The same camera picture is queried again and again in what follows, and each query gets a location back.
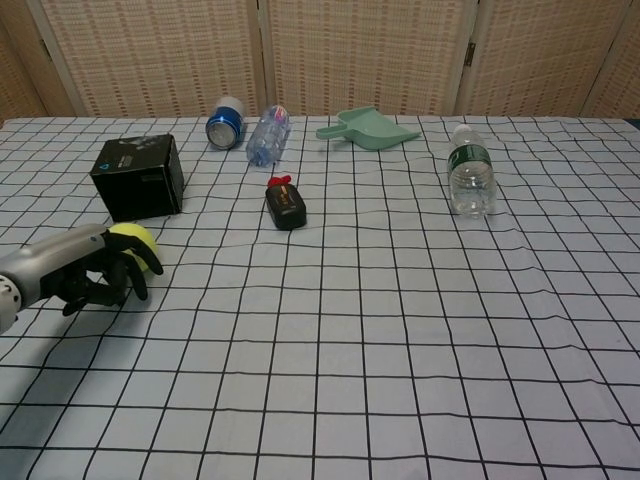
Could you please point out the white black checkered tablecloth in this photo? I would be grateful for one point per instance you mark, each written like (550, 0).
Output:
(350, 325)

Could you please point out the brass screen hinge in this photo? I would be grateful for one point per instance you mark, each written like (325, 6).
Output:
(470, 53)

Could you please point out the black cardboard box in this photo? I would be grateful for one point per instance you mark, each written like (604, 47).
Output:
(135, 180)

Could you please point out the clear bottle red label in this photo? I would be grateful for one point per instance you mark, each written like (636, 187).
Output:
(269, 136)

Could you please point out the yellow tennis ball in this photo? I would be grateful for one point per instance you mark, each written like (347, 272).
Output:
(142, 240)

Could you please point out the clear bottle green label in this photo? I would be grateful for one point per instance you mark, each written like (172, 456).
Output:
(471, 175)

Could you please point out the green plastic dustpan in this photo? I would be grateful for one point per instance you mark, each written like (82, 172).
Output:
(380, 131)

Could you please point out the small black bottle red cap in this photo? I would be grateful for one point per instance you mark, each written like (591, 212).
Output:
(286, 205)

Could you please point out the woven folding screen panel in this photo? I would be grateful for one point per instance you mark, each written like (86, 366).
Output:
(370, 55)
(20, 75)
(160, 55)
(620, 85)
(540, 55)

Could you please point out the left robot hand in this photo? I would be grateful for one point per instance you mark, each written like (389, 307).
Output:
(55, 255)

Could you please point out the blue soda can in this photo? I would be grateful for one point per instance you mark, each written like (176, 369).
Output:
(224, 127)

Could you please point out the dark blue padded table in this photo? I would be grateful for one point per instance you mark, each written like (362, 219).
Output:
(635, 125)

